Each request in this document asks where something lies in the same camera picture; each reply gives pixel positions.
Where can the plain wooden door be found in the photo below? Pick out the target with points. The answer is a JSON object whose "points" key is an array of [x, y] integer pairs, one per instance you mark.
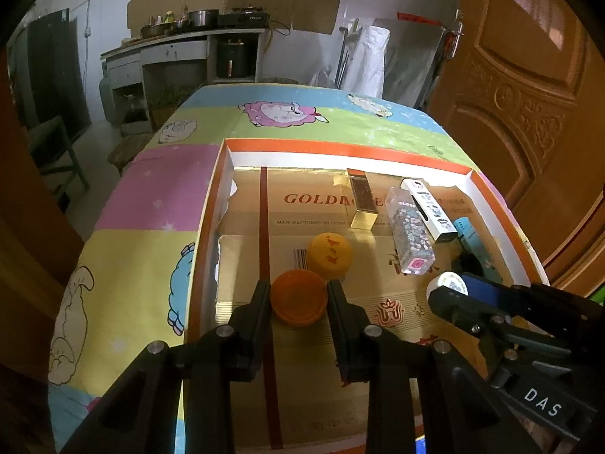
{"points": [[23, 246]]}

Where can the light blue lighter box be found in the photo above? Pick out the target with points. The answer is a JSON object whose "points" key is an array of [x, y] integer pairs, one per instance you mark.
{"points": [[472, 239]]}

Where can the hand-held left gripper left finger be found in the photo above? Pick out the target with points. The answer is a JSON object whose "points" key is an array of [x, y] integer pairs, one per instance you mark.
{"points": [[262, 314]]}

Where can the cartoon sheep printed blanket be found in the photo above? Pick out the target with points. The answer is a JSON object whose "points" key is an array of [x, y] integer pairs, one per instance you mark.
{"points": [[142, 189]]}

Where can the white sack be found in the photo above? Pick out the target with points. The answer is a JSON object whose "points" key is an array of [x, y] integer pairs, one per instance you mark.
{"points": [[373, 61]]}

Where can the dark grey panel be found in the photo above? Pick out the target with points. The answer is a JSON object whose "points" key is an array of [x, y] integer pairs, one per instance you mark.
{"points": [[56, 66]]}

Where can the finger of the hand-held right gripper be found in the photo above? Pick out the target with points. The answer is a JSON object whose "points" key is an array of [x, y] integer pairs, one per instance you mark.
{"points": [[453, 305], [482, 291]]}

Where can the steel pot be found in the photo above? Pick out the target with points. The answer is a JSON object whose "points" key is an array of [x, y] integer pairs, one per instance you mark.
{"points": [[203, 17]]}

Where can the white box with dark print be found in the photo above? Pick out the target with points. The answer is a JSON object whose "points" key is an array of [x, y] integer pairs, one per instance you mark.
{"points": [[430, 210]]}

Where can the black round appliance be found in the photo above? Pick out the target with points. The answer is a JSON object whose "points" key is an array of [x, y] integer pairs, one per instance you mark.
{"points": [[231, 59]]}

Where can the grey kitchen counter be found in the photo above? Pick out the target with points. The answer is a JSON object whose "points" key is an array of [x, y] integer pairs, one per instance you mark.
{"points": [[175, 52]]}

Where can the dark frying pan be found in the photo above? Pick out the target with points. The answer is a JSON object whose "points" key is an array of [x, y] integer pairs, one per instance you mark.
{"points": [[158, 30]]}

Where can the gold rectangular box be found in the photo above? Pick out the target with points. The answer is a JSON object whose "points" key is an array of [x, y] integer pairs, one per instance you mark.
{"points": [[363, 198]]}

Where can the yellow-orange ball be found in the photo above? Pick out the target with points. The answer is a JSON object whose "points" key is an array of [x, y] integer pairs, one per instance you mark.
{"points": [[329, 253]]}

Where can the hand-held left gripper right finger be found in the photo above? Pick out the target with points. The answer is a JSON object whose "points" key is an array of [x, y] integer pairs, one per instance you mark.
{"points": [[338, 321]]}

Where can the carved wooden door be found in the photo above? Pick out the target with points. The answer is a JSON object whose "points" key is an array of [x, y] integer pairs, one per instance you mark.
{"points": [[520, 80]]}

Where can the shallow cardboard box orange rim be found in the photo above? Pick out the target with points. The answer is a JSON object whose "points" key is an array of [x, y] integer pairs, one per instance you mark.
{"points": [[293, 217]]}

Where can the wooden stool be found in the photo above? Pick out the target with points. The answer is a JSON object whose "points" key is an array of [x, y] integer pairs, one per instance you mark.
{"points": [[128, 151]]}

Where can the clear patterned plastic box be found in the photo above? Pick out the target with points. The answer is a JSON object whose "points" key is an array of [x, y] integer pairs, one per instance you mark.
{"points": [[411, 236]]}

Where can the dark metal chair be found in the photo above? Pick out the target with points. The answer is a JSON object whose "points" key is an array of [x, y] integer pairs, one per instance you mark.
{"points": [[56, 151]]}

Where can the black induction stove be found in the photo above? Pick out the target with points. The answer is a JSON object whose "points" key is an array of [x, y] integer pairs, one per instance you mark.
{"points": [[243, 19]]}

